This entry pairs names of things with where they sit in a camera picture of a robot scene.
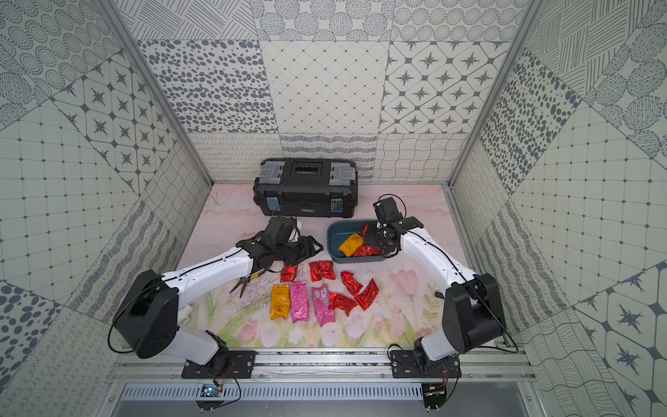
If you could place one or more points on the pink tea bag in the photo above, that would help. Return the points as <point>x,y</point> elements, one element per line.
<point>299,308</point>
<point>321,299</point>

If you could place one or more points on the dark teal storage box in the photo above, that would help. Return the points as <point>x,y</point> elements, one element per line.
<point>338,232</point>

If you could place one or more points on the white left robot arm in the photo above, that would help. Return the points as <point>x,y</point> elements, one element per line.
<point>148,316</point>

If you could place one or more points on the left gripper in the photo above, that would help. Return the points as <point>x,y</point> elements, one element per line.
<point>306,249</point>

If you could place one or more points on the black plastic toolbox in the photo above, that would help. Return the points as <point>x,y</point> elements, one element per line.
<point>307,187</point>

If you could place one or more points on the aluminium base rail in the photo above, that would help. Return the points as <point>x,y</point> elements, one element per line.
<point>310,375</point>

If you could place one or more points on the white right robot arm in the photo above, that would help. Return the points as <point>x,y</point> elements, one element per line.
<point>472,307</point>

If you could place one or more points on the yellow handled pliers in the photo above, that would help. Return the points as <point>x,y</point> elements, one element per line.
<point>244,281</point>

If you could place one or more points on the red tea bag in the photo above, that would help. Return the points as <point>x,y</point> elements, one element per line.
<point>315,272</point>
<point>339,301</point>
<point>351,284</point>
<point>326,269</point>
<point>367,296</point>
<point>288,274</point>

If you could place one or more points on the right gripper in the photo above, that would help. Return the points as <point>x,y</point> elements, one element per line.
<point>369,239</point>

